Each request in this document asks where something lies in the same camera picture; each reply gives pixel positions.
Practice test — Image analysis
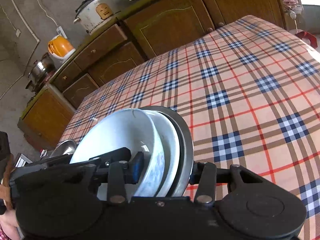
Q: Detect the white rice cooker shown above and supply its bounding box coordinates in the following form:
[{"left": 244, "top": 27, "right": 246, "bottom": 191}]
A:
[{"left": 73, "top": 0, "right": 119, "bottom": 35}]

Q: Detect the wooden kitchen cabinet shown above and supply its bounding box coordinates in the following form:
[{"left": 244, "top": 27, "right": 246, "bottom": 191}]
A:
[{"left": 18, "top": 0, "right": 287, "bottom": 151}]

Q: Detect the steel pot with lid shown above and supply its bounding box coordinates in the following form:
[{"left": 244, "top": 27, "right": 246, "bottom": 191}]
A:
[{"left": 28, "top": 52, "right": 56, "bottom": 82}]

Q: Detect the induction cooker red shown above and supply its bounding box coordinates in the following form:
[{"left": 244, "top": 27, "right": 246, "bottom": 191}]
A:
[{"left": 25, "top": 70, "right": 55, "bottom": 94}]

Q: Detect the person's left hand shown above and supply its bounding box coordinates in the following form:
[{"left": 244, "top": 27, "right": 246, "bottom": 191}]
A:
[{"left": 1, "top": 210, "right": 21, "bottom": 240}]

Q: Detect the blue patterned ceramic bowl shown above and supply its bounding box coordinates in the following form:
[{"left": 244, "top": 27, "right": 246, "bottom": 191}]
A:
[{"left": 70, "top": 109, "right": 165, "bottom": 198}]

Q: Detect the large steel plate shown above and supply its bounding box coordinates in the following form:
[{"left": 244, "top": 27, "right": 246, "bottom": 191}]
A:
[{"left": 141, "top": 106, "right": 194, "bottom": 197}]

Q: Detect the white power strip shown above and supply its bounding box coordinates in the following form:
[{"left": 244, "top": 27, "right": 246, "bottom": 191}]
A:
[{"left": 56, "top": 26, "right": 68, "bottom": 39}]

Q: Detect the red gift bag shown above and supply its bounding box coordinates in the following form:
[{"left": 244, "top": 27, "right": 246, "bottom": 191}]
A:
[{"left": 289, "top": 29, "right": 318, "bottom": 49}]

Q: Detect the white ceramic bowl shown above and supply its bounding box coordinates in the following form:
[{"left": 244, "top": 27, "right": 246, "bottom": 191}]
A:
[{"left": 146, "top": 110, "right": 180, "bottom": 197}]

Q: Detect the orange electric kettle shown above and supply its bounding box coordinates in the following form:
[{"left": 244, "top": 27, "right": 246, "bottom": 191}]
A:
[{"left": 48, "top": 35, "right": 75, "bottom": 62}]

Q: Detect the grey metal shelf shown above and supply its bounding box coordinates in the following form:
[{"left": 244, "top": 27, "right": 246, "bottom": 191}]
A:
[{"left": 14, "top": 153, "right": 33, "bottom": 167}]

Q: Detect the plaid tablecloth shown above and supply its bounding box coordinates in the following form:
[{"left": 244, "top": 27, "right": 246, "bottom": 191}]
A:
[{"left": 61, "top": 16, "right": 319, "bottom": 239}]

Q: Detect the small steel plate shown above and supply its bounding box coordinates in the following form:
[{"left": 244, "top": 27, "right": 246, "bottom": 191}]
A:
[{"left": 50, "top": 139, "right": 77, "bottom": 158}]

